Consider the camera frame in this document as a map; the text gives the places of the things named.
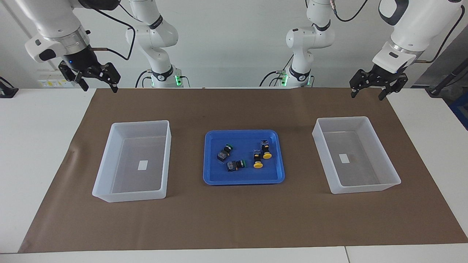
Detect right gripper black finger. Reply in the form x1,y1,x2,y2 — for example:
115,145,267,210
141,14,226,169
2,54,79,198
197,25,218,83
96,63,121,94
58,61,89,92

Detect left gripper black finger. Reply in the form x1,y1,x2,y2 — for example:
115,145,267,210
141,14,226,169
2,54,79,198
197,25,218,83
349,69,381,98
378,74,409,101

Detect green push button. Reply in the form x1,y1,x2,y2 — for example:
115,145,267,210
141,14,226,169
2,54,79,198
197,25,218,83
226,160,246,173
216,144,234,163

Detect black stand pole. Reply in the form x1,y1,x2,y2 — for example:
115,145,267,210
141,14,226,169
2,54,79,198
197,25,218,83
426,58,468,96

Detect dark grey panel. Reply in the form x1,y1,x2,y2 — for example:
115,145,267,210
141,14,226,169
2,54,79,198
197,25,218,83
415,35,468,90

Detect blue crate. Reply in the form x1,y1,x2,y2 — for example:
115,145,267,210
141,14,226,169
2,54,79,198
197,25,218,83
449,92,468,130

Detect black clamp device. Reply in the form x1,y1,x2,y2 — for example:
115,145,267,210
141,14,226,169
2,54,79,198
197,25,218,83
0,76,19,98

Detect translucent white plastic box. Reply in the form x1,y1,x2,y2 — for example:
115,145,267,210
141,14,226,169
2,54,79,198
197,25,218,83
91,120,172,203
312,116,402,195

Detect blue plastic tray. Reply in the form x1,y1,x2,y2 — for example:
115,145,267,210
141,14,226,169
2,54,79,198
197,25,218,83
203,129,286,186

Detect brown paper table mat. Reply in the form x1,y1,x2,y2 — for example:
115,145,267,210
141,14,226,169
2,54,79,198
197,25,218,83
18,88,468,253

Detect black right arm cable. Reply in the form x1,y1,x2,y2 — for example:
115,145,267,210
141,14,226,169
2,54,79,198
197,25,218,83
82,4,141,61

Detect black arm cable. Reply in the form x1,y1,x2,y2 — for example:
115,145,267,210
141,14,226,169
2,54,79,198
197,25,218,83
331,0,467,64
82,4,141,61

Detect wall socket strip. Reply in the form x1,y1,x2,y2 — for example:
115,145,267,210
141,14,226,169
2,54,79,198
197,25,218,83
38,75,73,88

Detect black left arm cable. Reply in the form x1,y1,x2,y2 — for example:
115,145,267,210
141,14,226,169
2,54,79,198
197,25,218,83
331,0,467,64

